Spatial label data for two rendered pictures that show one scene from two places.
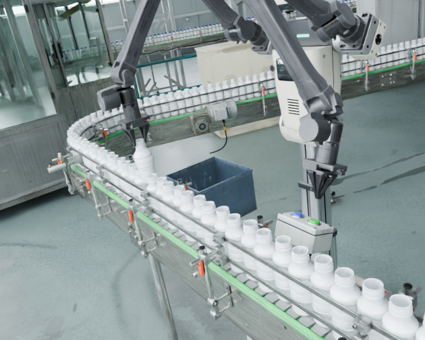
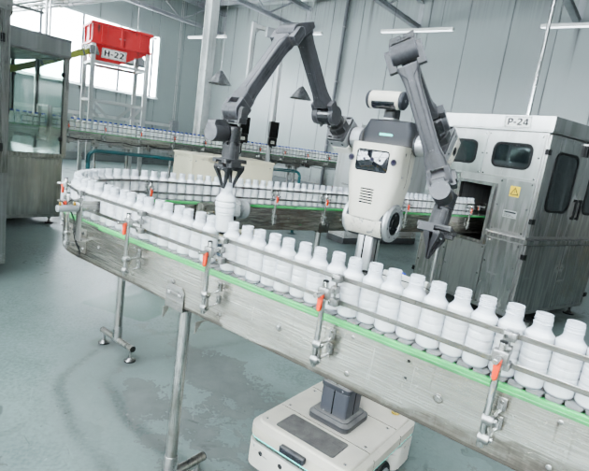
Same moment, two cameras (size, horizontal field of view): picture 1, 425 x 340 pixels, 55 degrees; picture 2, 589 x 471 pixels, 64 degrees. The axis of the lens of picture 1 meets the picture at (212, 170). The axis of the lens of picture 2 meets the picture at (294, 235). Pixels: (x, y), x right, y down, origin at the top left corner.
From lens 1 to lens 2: 0.66 m
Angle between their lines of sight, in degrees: 23
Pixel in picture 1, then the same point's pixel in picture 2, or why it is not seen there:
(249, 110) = (258, 216)
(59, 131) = not seen: outside the picture
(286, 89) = (362, 178)
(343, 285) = (489, 306)
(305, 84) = (434, 155)
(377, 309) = (520, 325)
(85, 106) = (11, 179)
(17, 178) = not seen: outside the picture
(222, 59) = (207, 167)
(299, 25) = (384, 125)
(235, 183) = not seen: hidden behind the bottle
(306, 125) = (438, 185)
